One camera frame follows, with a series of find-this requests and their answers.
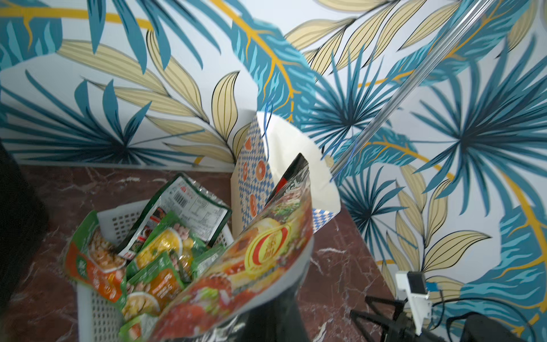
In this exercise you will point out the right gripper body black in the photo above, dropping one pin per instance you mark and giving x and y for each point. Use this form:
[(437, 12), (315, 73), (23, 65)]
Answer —
[(397, 328)]

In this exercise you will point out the large silver red sauce packet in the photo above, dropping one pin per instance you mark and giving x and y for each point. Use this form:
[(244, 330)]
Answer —
[(249, 293)]

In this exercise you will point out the paper bag blue checkered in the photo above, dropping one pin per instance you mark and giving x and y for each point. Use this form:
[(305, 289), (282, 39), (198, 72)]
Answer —
[(270, 145)]

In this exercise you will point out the green yellow corn soup packet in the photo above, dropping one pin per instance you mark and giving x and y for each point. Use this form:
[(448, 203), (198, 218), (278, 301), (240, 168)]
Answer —
[(181, 244)]

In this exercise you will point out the white perforated plastic basket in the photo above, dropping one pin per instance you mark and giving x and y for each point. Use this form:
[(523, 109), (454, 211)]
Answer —
[(100, 320)]

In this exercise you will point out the green orange soup packet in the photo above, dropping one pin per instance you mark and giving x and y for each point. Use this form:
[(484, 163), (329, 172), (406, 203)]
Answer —
[(90, 260)]

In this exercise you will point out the green mushroom chicken soup packet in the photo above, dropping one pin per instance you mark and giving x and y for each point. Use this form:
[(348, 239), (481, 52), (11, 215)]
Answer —
[(152, 289)]

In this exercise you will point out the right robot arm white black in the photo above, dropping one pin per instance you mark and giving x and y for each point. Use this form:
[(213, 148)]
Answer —
[(477, 327)]

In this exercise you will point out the green white barcode packet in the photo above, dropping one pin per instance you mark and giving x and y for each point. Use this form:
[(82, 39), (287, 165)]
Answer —
[(199, 210)]

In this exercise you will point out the black tool case orange latches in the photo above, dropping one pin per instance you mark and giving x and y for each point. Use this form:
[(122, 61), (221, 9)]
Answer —
[(24, 222)]

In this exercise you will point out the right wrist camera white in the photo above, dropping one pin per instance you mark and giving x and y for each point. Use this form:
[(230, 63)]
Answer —
[(418, 297)]

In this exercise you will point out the right corner aluminium post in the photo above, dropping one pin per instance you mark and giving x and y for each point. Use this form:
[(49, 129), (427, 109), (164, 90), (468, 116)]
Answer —
[(439, 51)]

